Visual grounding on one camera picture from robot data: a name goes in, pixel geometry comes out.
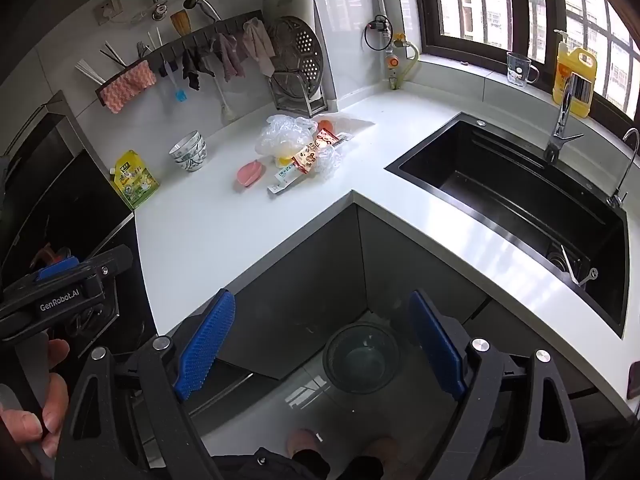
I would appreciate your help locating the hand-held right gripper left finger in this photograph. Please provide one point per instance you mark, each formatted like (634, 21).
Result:
(205, 345)

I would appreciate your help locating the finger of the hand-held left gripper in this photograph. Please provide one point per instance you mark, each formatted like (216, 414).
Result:
(112, 259)
(57, 268)

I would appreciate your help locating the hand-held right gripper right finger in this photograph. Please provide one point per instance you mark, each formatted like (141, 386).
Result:
(437, 345)

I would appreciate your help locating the grey mesh waste bin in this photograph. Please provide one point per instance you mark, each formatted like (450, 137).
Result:
(361, 357)

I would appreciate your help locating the pink dish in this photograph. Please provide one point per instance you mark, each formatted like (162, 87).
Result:
(250, 173)

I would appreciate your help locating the toothbrush package card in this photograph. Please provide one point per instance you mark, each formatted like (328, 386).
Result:
(282, 180)

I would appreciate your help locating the yellow lidded container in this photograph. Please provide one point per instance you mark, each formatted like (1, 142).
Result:
(284, 160)

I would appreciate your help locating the clear plastic bag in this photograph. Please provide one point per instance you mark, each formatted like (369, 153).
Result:
(282, 132)

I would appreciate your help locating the red snack wrapper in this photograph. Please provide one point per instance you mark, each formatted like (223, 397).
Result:
(312, 152)

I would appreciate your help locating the orange ribbed object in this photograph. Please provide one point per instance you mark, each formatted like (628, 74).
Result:
(325, 124)

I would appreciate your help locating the person's left hand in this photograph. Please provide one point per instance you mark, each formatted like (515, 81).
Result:
(55, 402)

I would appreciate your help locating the red pot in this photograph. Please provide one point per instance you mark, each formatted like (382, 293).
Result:
(47, 256)

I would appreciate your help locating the yellow green pouch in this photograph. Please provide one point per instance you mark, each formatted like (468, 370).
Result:
(134, 180)

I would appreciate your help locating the stacked patterned bowls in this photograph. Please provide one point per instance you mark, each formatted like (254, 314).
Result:
(188, 150)

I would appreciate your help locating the person's left slipper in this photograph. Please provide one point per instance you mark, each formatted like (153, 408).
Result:
(302, 441)

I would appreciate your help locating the person's black trousers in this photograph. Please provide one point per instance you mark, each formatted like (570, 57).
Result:
(280, 467)

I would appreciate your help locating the black sink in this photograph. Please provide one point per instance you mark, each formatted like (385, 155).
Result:
(500, 195)

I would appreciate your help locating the pink striped cloth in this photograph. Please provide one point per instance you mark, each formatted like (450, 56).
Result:
(129, 85)

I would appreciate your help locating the blue silicone brush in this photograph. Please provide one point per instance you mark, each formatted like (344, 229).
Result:
(181, 96)

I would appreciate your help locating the white chopsticks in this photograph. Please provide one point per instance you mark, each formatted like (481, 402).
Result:
(90, 72)

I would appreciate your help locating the white bottle brush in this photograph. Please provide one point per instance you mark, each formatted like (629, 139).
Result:
(227, 109)

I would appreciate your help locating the black chopsticks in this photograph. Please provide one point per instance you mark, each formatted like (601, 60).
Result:
(114, 55)

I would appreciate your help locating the dark grey cloth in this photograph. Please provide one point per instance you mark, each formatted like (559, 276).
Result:
(194, 70)

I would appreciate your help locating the metal fork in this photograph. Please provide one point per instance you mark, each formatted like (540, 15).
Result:
(142, 49)

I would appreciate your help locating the white utensil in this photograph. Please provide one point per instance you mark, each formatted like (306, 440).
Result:
(155, 39)

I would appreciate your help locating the mauve cloth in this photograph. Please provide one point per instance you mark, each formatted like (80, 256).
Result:
(230, 57)

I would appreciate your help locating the thin gooseneck faucet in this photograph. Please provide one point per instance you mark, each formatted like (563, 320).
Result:
(620, 185)

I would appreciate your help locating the brown wooden utensil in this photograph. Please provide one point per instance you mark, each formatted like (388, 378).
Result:
(180, 21)

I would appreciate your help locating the metal plate stand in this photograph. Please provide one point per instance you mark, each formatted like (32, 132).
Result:
(305, 102)

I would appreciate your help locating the chrome angle valve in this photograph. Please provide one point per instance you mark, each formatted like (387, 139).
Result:
(160, 9)

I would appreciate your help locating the chrome sink faucet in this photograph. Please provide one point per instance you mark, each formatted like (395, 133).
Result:
(562, 120)

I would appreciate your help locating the pale pink cloth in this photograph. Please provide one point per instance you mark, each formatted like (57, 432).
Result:
(259, 42)

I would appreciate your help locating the round perforated steamer plate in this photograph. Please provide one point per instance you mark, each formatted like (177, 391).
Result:
(300, 55)

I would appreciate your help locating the gas valve with orange knob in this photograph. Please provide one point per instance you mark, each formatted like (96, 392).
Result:
(393, 61)

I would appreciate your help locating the glass mug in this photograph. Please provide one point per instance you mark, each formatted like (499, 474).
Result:
(520, 69)

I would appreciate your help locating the yellow detergent bottle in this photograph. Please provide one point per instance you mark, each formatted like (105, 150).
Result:
(570, 72)

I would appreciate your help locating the white cutting board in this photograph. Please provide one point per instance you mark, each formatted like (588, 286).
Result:
(287, 2)

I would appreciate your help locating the dark wall hook rack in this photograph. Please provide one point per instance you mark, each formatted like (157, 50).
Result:
(200, 40)

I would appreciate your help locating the wall socket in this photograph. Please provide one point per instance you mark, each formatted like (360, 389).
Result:
(109, 9)

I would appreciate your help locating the dark window frame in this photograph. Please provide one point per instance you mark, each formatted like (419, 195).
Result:
(425, 10)

